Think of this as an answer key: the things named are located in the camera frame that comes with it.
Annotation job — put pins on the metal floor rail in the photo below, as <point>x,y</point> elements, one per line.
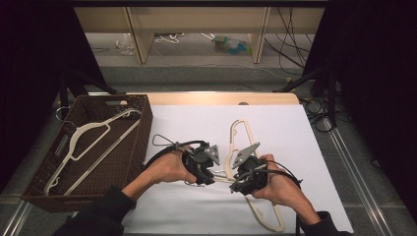
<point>16,219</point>
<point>357,177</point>

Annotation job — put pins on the person's right hand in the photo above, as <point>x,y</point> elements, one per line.
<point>278,187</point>

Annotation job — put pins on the person's left hand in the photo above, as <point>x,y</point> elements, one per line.
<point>170,167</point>

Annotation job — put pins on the brown woven basket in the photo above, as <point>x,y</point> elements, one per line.
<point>131,157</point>

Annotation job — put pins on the white table mat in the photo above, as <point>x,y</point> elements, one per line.
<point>278,131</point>

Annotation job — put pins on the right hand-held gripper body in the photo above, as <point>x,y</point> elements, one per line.
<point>252,173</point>

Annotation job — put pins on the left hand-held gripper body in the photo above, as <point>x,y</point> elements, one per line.
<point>196,160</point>

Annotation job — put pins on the beige plastic clothes hanger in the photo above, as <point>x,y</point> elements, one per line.
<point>259,214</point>
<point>251,134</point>
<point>77,132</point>

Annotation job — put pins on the black tripod stand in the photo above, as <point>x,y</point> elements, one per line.
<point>77,85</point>
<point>314,77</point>

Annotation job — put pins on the beige cabinet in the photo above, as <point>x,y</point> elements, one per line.
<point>196,19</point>

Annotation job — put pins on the black curtain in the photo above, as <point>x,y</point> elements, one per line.
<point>377,98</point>
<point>29,82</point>

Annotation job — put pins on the clear plastic bag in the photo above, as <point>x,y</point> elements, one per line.
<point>125,44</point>

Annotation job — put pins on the green and blue plastic packaging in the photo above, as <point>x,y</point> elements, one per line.
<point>231,44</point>

